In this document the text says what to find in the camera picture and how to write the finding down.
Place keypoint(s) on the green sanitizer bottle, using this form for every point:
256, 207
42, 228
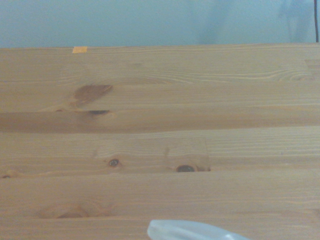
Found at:
180, 231

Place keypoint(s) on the orange tape piece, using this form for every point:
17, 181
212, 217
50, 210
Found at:
79, 49

